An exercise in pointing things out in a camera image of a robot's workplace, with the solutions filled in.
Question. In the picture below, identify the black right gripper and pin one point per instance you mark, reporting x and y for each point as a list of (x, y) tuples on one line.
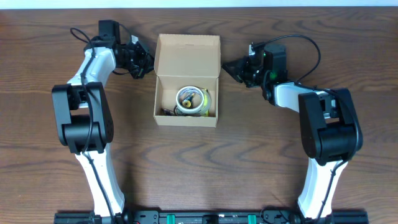
[(237, 71)]

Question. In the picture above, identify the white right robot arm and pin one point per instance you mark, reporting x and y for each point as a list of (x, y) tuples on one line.
[(329, 127)]

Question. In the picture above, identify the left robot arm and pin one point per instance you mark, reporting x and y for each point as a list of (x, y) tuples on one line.
[(84, 122)]

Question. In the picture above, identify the white masking tape roll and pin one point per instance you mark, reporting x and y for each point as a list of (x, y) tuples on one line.
[(200, 100)]

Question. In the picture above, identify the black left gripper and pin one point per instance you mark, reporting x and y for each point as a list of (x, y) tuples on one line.
[(146, 61)]

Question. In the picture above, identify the black pen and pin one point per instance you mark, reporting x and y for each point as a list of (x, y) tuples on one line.
[(168, 112)]

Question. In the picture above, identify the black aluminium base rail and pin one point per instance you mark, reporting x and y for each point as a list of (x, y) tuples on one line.
[(262, 217)]

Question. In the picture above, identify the clear packing tape roll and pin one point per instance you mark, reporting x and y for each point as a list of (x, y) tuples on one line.
[(207, 102)]

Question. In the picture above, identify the brown cardboard box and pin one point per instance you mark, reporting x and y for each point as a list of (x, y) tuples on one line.
[(187, 60)]

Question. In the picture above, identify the yellow black correction tape dispenser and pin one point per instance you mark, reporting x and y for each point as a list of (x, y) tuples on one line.
[(186, 103)]

